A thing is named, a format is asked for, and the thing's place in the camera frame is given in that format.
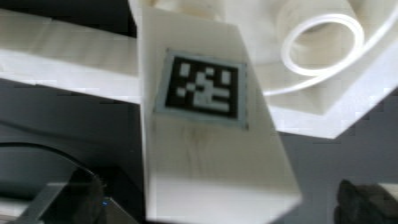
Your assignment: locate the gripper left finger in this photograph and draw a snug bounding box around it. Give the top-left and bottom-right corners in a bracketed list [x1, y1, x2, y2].
[5, 167, 140, 224]

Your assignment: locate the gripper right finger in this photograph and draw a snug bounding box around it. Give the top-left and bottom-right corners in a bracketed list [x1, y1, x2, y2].
[334, 180, 398, 224]

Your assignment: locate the white stool leg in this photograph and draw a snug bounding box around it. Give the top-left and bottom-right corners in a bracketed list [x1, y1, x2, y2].
[136, 5, 302, 224]

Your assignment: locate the white round stool seat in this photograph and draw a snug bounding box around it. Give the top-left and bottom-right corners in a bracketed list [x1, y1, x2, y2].
[128, 0, 398, 138]

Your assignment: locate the white front fence bar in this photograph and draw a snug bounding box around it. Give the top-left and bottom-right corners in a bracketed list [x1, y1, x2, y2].
[0, 9, 140, 103]

